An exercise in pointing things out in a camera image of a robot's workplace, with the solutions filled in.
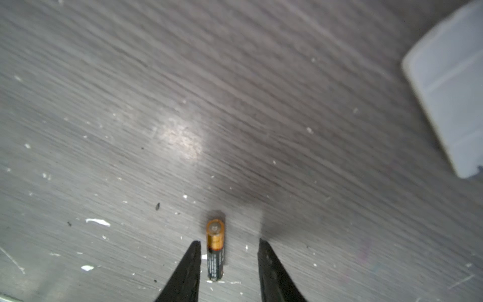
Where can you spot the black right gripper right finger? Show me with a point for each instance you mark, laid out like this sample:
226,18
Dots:
276,284

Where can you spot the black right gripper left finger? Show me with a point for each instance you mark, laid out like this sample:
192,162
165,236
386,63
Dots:
183,285

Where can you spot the AAA battery black gold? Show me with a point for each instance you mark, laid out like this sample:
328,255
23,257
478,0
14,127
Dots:
215,237

